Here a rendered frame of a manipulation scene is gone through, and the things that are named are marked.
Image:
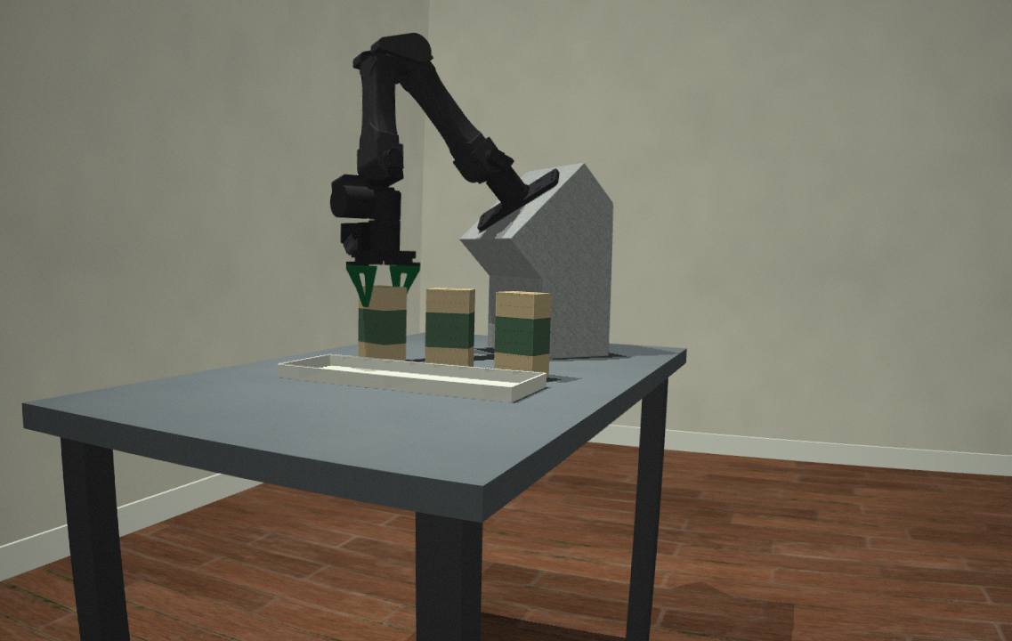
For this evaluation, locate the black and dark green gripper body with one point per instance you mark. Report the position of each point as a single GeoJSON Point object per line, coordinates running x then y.
{"type": "Point", "coordinates": [384, 242]}

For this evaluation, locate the white shallow tray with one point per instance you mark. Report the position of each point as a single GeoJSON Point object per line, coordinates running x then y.
{"type": "Point", "coordinates": [498, 385]}

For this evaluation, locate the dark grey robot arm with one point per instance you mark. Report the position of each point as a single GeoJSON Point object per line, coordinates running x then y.
{"type": "Point", "coordinates": [368, 196]}

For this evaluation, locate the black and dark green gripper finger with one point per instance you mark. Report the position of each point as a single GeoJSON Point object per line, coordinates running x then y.
{"type": "Point", "coordinates": [370, 274]}
{"type": "Point", "coordinates": [397, 270]}

